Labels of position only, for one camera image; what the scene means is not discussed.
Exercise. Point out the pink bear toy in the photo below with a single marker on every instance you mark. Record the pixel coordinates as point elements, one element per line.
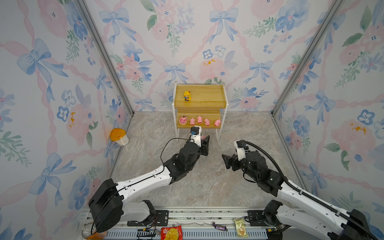
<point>183,120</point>

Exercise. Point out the green snack packet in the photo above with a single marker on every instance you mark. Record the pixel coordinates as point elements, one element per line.
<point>241,228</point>

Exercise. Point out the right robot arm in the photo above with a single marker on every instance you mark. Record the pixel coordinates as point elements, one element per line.
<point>295,207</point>

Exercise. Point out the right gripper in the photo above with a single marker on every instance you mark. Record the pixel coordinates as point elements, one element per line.
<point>227,162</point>

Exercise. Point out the yellow bear toy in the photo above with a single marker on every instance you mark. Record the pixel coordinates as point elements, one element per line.
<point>187,96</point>

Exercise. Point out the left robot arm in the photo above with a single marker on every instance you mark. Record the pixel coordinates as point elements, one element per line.
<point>114,202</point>

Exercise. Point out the purple wrapped candy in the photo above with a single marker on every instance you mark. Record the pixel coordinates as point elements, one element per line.
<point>220,227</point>

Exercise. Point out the red snack packet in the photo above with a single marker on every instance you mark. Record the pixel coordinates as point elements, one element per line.
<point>172,233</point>

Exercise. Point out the wooden two-tier shelf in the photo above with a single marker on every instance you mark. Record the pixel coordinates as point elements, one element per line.
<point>208,101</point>

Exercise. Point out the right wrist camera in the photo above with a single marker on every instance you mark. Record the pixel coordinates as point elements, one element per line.
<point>241,149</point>

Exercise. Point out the aluminium rail base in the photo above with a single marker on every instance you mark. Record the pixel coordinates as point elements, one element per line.
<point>197,225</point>

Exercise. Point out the orange soda can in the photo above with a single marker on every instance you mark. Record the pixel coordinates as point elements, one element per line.
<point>89,233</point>

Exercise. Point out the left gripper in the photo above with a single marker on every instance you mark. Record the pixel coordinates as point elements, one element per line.
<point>204,146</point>

